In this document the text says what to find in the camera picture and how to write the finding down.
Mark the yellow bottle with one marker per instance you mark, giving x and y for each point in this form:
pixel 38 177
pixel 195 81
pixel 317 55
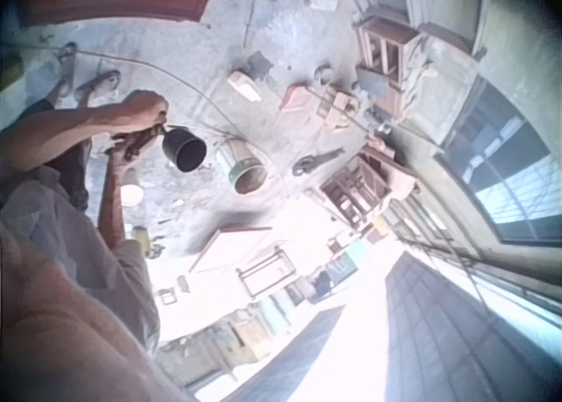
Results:
pixel 140 239

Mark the red flat box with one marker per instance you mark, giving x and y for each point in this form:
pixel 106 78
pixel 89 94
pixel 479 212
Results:
pixel 294 97

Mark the person's right hand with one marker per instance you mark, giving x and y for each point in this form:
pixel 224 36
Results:
pixel 119 152

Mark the white flat board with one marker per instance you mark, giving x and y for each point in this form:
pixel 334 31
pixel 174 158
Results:
pixel 230 248

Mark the person's left hand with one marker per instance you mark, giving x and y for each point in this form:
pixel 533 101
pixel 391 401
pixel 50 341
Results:
pixel 142 105

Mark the dark hand saw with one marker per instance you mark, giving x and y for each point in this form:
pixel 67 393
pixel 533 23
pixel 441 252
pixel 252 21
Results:
pixel 314 160

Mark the black metal cup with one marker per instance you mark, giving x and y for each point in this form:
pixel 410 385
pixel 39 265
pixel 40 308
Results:
pixel 184 149

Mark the wooden stool frame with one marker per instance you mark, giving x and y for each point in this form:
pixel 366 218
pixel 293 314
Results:
pixel 383 46

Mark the dark brown brush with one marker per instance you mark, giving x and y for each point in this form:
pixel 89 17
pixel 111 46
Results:
pixel 142 138

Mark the person's legs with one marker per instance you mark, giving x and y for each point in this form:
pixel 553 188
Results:
pixel 70 165

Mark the wooden chair frame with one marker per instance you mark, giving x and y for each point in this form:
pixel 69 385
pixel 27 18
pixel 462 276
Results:
pixel 358 191

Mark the white and green bucket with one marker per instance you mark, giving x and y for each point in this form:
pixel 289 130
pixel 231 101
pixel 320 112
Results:
pixel 243 167

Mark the person's right fingers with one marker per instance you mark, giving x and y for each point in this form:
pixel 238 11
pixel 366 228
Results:
pixel 118 138

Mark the wooden block tool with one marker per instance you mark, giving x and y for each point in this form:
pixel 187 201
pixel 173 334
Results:
pixel 338 109

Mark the white round bowl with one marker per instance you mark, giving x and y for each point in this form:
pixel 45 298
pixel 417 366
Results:
pixel 131 194

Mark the barred glass window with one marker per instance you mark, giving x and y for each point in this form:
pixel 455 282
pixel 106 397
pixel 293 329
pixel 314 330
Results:
pixel 500 169

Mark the white plastic jug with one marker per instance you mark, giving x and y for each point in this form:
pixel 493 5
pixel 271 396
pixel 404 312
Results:
pixel 244 86

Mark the person's left fingers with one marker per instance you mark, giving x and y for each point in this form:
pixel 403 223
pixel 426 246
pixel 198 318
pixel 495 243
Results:
pixel 160 113

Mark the dark square panel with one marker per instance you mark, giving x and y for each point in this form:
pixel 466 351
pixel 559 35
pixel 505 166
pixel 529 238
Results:
pixel 373 84

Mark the dark grey stone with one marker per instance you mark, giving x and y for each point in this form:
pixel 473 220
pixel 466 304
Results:
pixel 259 62

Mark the red wooden door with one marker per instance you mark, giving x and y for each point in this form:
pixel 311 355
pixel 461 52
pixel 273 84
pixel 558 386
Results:
pixel 118 0

